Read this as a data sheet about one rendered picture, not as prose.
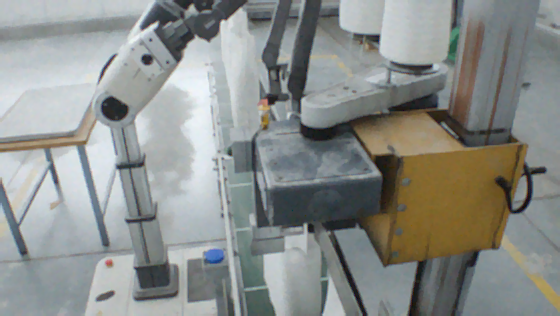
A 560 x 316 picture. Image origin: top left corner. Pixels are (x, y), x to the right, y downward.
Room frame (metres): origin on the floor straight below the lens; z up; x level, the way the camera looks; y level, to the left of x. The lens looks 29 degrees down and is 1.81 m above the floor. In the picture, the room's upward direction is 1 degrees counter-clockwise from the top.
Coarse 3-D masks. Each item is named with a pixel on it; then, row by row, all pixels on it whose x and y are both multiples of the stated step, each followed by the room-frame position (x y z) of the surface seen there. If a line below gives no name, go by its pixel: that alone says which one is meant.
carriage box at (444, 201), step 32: (384, 128) 0.99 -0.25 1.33; (416, 128) 0.99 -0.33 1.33; (448, 128) 0.99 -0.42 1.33; (384, 160) 0.91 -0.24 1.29; (416, 160) 0.85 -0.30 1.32; (448, 160) 0.86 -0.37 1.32; (480, 160) 0.87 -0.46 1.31; (512, 160) 0.89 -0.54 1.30; (384, 192) 0.89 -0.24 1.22; (416, 192) 0.85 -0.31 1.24; (448, 192) 0.86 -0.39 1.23; (480, 192) 0.88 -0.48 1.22; (512, 192) 0.89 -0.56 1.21; (384, 224) 0.86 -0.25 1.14; (416, 224) 0.85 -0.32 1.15; (448, 224) 0.87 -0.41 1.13; (480, 224) 0.88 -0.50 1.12; (384, 256) 0.84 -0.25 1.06; (416, 256) 0.86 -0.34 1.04
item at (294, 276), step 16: (304, 224) 1.13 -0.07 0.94; (288, 240) 1.19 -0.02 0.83; (304, 240) 1.13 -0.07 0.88; (272, 256) 1.24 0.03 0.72; (288, 256) 1.16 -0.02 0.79; (304, 256) 1.15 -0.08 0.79; (320, 256) 1.18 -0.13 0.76; (272, 272) 1.23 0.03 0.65; (288, 272) 1.14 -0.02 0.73; (304, 272) 1.14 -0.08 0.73; (320, 272) 1.20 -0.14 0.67; (272, 288) 1.22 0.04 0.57; (288, 288) 1.14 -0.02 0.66; (304, 288) 1.14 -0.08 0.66; (320, 288) 1.16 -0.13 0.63; (288, 304) 1.13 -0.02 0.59; (304, 304) 1.14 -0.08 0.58; (320, 304) 1.16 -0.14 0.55
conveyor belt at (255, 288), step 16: (240, 176) 2.34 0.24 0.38; (240, 192) 2.17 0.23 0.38; (240, 208) 2.01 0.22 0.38; (240, 224) 1.87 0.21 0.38; (240, 240) 1.74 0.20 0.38; (240, 256) 1.63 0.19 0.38; (256, 256) 1.62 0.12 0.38; (256, 272) 1.52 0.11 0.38; (256, 288) 1.42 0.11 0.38; (256, 304) 1.33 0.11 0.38; (272, 304) 1.32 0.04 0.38
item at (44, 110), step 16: (32, 96) 2.74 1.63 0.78; (48, 96) 2.73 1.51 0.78; (64, 96) 2.72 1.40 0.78; (80, 96) 2.71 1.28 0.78; (16, 112) 2.47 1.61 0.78; (32, 112) 2.46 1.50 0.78; (48, 112) 2.46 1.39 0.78; (64, 112) 2.45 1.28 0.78; (80, 112) 2.44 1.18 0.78; (0, 128) 2.25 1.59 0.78; (16, 128) 2.24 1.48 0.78; (32, 128) 2.23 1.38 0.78; (48, 128) 2.23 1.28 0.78; (64, 128) 2.22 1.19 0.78
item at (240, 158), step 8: (232, 128) 1.01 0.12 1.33; (240, 128) 1.01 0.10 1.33; (232, 136) 0.97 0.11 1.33; (240, 136) 0.97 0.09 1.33; (248, 136) 0.97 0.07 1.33; (232, 144) 0.95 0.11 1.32; (240, 144) 0.95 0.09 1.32; (248, 144) 0.95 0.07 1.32; (232, 152) 0.95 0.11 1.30; (240, 152) 0.95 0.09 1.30; (248, 152) 0.95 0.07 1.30; (232, 160) 0.97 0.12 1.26; (240, 160) 0.95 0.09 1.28; (248, 160) 0.95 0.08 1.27; (240, 168) 0.95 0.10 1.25; (248, 168) 0.95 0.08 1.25
